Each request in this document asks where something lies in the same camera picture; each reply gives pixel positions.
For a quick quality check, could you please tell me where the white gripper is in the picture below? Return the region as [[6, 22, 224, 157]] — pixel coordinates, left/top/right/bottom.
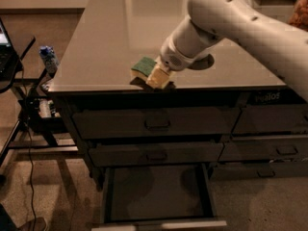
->
[[146, 37, 193, 90]]

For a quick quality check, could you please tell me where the green and yellow sponge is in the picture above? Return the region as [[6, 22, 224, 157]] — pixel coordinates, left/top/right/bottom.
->
[[130, 57, 156, 84]]

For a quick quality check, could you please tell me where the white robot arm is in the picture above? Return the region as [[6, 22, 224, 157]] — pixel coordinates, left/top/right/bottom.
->
[[146, 0, 308, 100]]

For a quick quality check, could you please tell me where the grey middle left drawer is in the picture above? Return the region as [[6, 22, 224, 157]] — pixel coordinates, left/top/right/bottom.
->
[[89, 141, 223, 167]]

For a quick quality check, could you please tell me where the grey top left drawer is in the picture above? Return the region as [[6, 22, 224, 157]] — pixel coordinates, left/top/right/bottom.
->
[[72, 107, 240, 140]]

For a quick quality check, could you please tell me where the grey top right drawer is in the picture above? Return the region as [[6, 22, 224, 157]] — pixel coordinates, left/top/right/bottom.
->
[[234, 104, 308, 135]]

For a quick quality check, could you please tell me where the grey bottom right drawer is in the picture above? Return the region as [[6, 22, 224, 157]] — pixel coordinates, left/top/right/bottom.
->
[[211, 162, 308, 181]]

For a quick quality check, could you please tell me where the grey open bottom drawer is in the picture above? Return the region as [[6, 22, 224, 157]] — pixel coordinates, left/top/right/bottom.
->
[[91, 163, 227, 231]]

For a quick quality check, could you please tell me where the grey middle right drawer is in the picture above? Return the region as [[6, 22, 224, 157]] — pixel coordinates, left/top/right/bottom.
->
[[218, 137, 308, 162]]

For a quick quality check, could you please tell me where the plastic water bottle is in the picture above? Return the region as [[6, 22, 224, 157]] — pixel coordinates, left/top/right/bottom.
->
[[39, 45, 60, 75]]

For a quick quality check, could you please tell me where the dark snack bag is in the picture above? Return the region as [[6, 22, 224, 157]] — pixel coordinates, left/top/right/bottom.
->
[[247, 90, 306, 106]]

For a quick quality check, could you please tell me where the black side cart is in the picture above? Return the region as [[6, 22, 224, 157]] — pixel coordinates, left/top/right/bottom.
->
[[0, 35, 75, 164]]

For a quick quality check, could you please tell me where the black laptop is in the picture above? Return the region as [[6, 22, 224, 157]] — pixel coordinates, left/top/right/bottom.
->
[[0, 18, 19, 79]]

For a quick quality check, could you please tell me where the glass jar of snacks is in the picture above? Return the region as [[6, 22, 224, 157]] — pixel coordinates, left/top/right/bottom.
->
[[288, 0, 308, 32]]

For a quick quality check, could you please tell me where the black cable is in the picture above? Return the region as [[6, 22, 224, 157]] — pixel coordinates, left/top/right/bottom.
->
[[18, 58, 39, 224]]

